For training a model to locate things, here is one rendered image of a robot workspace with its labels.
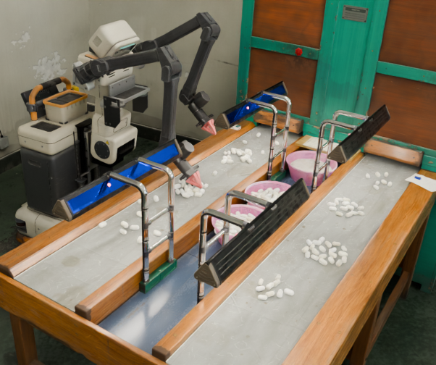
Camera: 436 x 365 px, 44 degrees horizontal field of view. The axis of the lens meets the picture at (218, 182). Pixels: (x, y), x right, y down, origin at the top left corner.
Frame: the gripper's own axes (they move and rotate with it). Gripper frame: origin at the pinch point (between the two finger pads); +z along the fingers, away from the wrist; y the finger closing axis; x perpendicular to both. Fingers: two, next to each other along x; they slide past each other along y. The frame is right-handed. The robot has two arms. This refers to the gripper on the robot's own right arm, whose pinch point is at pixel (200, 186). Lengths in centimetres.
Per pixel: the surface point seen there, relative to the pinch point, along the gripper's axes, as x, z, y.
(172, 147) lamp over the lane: -29.2, -16.0, -30.2
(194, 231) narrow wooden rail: -10.3, 15.0, -31.8
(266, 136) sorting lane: 5, -3, 77
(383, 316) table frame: -10, 106, 31
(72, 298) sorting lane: -3, 7, -90
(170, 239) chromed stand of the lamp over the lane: -18, 12, -51
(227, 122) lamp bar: -28.9, -14.1, 9.5
